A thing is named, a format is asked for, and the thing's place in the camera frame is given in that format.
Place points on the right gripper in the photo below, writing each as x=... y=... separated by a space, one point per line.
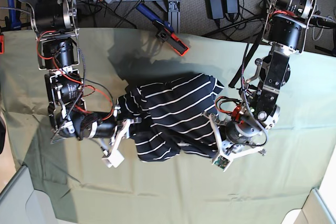
x=95 y=125

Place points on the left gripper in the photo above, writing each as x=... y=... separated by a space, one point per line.
x=239 y=133

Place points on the navy white striped T-shirt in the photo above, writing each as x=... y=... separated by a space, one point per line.
x=172 y=119

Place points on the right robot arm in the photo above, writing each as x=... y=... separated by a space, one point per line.
x=58 y=52

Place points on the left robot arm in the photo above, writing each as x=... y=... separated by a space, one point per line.
x=265 y=67

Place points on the light green table cloth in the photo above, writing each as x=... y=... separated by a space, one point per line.
x=186 y=188

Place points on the grey plastic bin left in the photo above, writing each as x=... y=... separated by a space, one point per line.
x=21 y=203

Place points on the grey plastic bin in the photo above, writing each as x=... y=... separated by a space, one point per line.
x=21 y=203
x=314 y=211

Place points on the grey plastic bin right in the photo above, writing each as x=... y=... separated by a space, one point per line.
x=314 y=211

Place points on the blue red black clamp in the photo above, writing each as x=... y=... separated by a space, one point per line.
x=165 y=31

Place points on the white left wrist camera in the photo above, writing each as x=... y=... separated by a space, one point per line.
x=226 y=154

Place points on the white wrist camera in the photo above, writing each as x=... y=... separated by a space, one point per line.
x=112 y=157
x=226 y=154

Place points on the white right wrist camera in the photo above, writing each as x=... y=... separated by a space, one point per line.
x=112 y=157

